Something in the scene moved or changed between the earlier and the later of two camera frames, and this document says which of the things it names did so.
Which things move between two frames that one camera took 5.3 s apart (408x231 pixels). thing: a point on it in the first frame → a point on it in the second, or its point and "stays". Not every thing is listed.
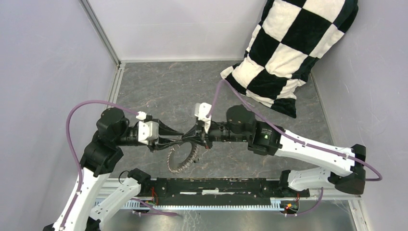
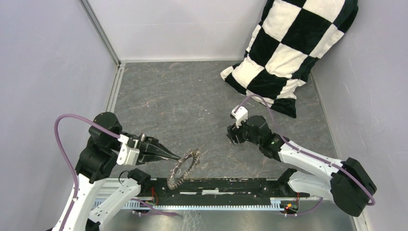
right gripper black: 200,137 → 232,131
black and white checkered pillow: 291,35 stays
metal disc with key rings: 180,157 → 195,153
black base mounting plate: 217,191 stays
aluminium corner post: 100,31 stays
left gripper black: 164,129 → 152,145
